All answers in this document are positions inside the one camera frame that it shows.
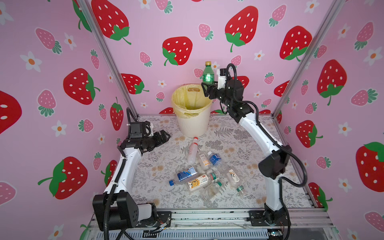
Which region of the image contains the green soda bottle yellow cap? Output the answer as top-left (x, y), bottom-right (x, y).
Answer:
top-left (203, 61), bottom-right (215, 85)

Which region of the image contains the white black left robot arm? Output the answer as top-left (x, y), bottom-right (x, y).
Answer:
top-left (93, 130), bottom-right (171, 235)

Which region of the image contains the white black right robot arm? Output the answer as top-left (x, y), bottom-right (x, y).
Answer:
top-left (202, 80), bottom-right (292, 226)

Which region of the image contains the yellow bin liner bag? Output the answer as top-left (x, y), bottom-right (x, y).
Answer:
top-left (171, 84), bottom-right (213, 119)

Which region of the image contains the cream plastic waste bin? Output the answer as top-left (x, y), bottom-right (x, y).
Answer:
top-left (171, 84), bottom-right (215, 138)

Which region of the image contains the white bottle red cap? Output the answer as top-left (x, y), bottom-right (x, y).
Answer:
top-left (187, 137), bottom-right (199, 164)

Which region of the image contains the blue cap bottle blue label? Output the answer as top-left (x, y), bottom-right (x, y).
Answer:
top-left (169, 167), bottom-right (198, 186)

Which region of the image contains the clear bottle orange white label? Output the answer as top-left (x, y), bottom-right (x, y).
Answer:
top-left (199, 153), bottom-right (211, 171)

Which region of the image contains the clear bottle blue Chinese label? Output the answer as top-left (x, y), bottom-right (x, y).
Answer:
top-left (208, 151), bottom-right (225, 169)

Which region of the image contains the sunflower label bottle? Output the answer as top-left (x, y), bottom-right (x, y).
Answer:
top-left (187, 174), bottom-right (212, 192)

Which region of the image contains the small bottle red green label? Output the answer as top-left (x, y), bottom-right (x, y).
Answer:
top-left (206, 169), bottom-right (221, 182)

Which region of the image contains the clear bottle green cap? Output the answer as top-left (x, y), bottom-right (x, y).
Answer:
top-left (201, 181), bottom-right (222, 201)

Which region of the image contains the green cap bottle white label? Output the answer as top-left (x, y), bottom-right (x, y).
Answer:
top-left (226, 168), bottom-right (244, 194)

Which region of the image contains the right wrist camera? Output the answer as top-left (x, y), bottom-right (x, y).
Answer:
top-left (217, 69), bottom-right (231, 90)

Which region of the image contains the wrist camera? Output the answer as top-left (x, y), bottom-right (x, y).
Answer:
top-left (127, 121), bottom-right (154, 139)
top-left (217, 69), bottom-right (231, 90)

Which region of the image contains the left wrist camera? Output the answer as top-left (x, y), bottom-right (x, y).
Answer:
top-left (127, 121), bottom-right (154, 139)

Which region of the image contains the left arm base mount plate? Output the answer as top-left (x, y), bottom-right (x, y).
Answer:
top-left (136, 211), bottom-right (172, 228)

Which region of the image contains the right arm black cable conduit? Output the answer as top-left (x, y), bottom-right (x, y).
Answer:
top-left (220, 63), bottom-right (309, 240)

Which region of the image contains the right aluminium corner post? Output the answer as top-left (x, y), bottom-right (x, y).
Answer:
top-left (272, 0), bottom-right (345, 120)

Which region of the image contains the aluminium corner post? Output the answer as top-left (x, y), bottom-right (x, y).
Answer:
top-left (272, 0), bottom-right (345, 120)
top-left (79, 1), bottom-right (139, 118)

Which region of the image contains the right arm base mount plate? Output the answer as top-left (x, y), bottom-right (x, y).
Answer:
top-left (247, 209), bottom-right (291, 227)

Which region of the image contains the left aluminium corner post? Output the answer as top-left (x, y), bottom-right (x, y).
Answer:
top-left (79, 1), bottom-right (139, 118)

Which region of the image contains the aluminium frame rail front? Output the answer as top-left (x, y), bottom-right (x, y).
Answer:
top-left (86, 208), bottom-right (340, 240)

